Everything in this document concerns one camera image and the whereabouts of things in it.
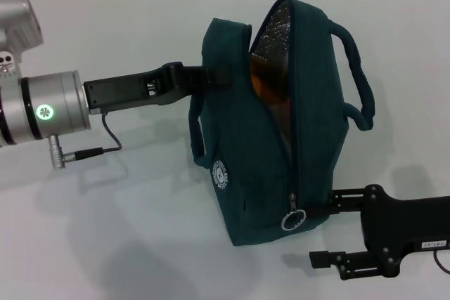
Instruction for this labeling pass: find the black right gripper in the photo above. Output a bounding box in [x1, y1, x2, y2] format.
[304, 183, 450, 282]

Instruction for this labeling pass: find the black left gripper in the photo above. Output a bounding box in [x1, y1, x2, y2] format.
[82, 61, 233, 115]

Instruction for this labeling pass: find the yellow banana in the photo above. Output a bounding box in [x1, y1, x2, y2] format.
[250, 64, 284, 105]

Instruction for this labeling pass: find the dark teal fabric lunch bag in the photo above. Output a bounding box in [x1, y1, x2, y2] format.
[188, 0, 375, 247]

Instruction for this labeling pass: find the right gripper cable with plug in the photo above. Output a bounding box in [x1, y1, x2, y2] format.
[432, 249, 450, 273]

